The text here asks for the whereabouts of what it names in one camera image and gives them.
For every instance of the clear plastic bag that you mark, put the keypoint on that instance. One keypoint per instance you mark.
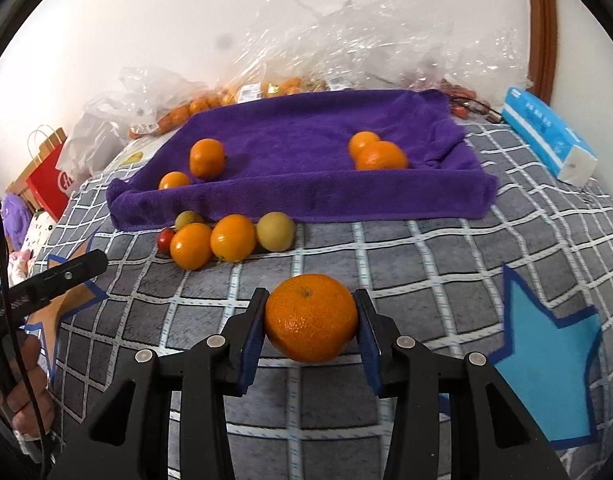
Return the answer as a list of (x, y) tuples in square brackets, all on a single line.
[(146, 85), (486, 55), (306, 35)]

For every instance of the purple plush toy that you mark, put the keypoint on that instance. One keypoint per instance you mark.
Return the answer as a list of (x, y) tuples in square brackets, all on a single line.
[(14, 220)]

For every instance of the small red tomato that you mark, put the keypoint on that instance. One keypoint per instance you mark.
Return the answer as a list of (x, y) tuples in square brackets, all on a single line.
[(165, 240)]

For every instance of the heap of red cherry tomatoes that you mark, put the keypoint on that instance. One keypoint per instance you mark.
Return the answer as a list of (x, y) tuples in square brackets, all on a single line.
[(461, 95)]

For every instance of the large mandarin orange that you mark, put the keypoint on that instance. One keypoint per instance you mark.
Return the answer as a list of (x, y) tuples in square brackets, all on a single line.
[(207, 158)]

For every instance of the white printed table cover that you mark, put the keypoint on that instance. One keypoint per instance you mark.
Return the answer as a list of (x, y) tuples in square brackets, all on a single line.
[(131, 157)]

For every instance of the blue tissue pack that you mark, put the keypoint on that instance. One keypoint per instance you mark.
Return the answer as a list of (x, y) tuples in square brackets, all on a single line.
[(546, 130)]

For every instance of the person's left hand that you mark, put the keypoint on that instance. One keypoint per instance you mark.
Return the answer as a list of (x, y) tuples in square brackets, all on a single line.
[(34, 390)]

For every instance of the white plastic shopping bag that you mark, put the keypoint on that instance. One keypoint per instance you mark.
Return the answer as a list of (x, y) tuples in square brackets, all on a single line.
[(86, 145)]

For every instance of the grey checkered star blanket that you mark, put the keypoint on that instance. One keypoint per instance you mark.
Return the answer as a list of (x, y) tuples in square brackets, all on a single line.
[(336, 260)]

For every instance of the yellow-green round fruit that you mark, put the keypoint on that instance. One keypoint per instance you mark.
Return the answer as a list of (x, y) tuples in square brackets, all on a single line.
[(188, 219), (275, 230)]

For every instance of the purple towel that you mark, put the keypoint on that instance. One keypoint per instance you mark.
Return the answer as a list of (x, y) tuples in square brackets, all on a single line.
[(296, 160)]

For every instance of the heap of small tangerines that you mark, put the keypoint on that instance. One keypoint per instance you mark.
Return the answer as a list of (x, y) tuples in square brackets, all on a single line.
[(181, 112)]

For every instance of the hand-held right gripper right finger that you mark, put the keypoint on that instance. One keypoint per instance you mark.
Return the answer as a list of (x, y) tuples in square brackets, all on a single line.
[(371, 355)]

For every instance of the red paper bag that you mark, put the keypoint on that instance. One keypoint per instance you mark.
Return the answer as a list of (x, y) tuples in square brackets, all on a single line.
[(49, 185)]

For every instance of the pastel striped quilt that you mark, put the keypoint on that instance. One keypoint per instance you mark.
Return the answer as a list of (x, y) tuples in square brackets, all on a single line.
[(19, 267)]

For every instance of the heap of kumquats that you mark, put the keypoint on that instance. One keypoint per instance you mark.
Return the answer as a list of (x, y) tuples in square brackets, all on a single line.
[(286, 87)]

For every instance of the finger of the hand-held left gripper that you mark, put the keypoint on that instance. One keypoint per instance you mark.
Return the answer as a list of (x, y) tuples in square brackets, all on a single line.
[(69, 275)]

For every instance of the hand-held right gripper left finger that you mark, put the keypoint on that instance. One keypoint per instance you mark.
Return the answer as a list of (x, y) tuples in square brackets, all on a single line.
[(251, 350)]

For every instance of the brown wooden door frame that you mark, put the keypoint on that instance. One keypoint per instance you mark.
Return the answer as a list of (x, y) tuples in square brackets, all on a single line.
[(541, 25)]

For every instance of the white printed pillow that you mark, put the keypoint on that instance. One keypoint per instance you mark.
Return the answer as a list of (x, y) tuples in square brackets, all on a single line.
[(39, 227)]

